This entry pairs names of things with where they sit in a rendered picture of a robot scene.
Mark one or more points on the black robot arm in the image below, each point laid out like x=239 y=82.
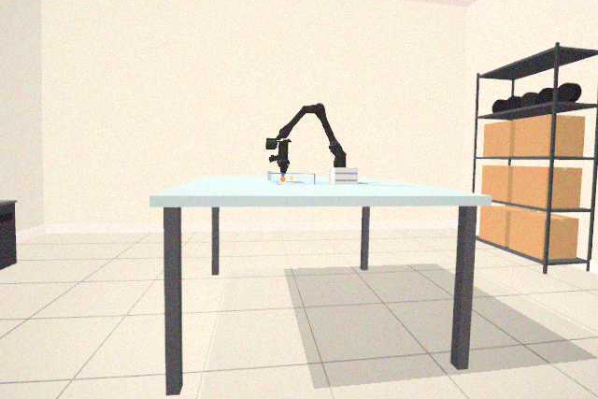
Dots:
x=319 y=110

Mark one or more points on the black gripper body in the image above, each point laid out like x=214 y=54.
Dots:
x=283 y=155

